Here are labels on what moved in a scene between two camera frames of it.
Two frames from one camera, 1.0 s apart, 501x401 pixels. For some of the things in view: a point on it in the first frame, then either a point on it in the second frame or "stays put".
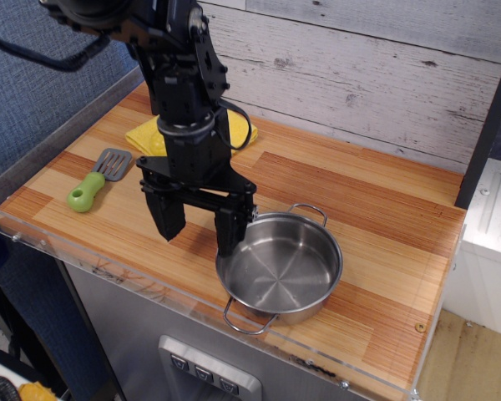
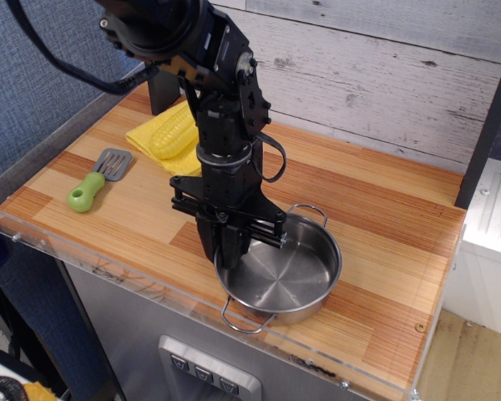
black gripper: (199, 170) → (230, 185)
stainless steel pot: (286, 266) stays put
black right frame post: (486, 139) stays put
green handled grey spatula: (112, 165) stays put
